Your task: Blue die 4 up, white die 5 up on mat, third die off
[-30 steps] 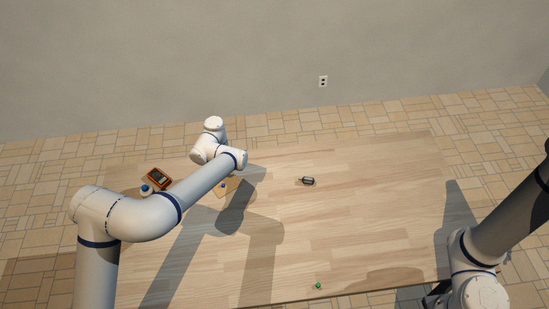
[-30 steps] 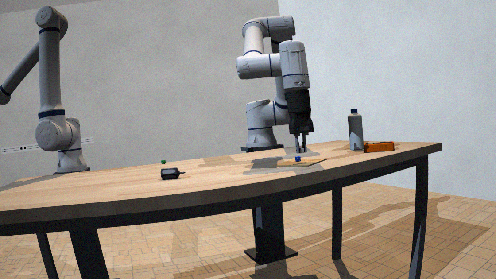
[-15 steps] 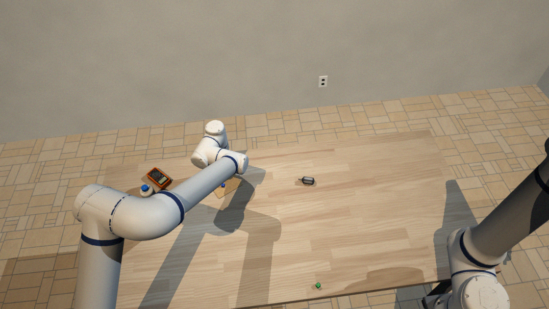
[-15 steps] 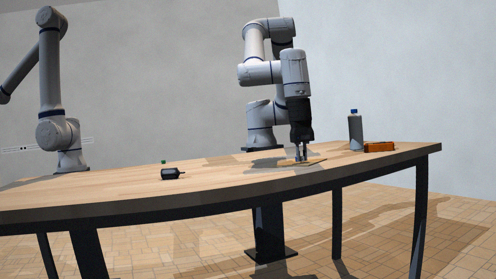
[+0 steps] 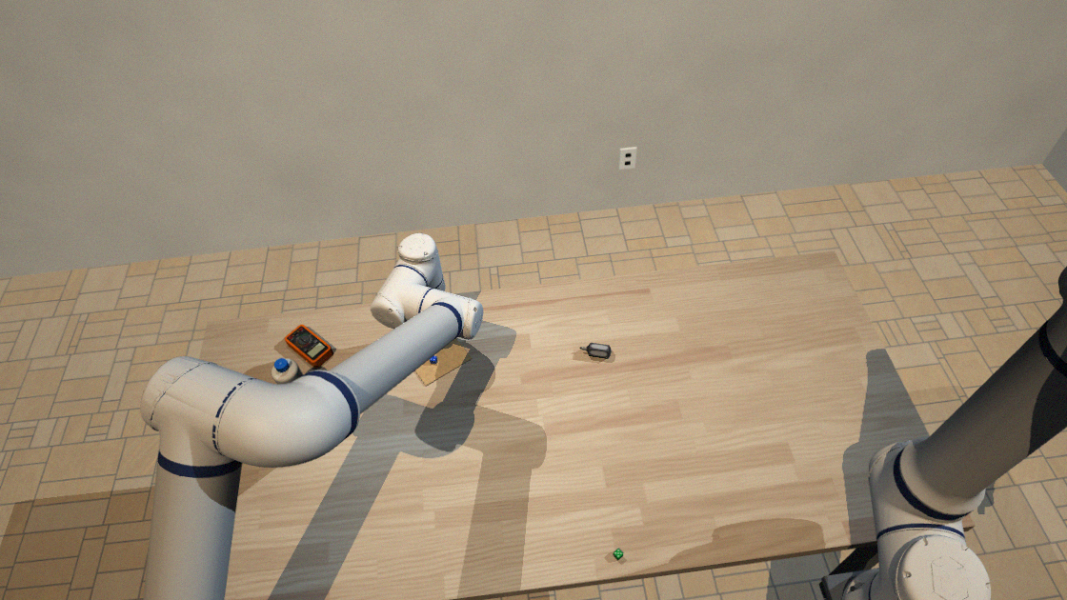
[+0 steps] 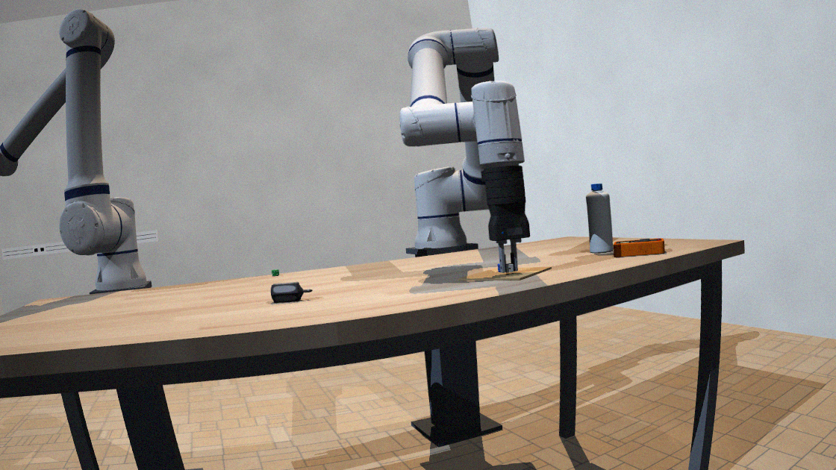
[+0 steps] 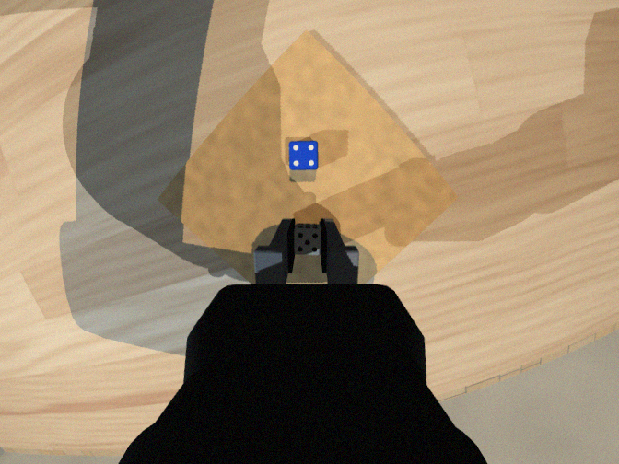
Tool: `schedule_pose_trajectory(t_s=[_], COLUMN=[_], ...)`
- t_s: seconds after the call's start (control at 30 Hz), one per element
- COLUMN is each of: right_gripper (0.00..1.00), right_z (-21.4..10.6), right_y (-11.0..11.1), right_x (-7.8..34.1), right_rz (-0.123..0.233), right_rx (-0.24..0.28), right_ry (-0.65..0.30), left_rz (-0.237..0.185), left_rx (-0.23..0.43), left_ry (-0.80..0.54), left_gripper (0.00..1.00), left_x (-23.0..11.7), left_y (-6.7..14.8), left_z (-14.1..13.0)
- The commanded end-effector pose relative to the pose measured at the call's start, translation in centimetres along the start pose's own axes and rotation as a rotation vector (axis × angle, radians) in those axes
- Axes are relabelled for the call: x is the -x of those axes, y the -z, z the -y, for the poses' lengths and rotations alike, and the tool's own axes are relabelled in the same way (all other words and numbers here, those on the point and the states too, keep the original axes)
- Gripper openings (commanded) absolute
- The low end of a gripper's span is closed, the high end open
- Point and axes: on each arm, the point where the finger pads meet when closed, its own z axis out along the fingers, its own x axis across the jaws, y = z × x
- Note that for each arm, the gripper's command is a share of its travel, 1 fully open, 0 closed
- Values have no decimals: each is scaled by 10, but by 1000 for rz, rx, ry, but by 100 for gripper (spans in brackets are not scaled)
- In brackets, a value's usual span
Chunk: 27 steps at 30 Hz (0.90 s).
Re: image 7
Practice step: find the blue die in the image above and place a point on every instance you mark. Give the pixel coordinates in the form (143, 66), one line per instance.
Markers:
(303, 155)

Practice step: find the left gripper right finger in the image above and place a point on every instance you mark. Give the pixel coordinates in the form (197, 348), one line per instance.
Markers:
(340, 262)

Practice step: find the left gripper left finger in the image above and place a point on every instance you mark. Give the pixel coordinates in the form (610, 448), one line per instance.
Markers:
(274, 262)

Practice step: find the orange square mat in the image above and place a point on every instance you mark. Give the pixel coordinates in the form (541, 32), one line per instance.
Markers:
(372, 180)

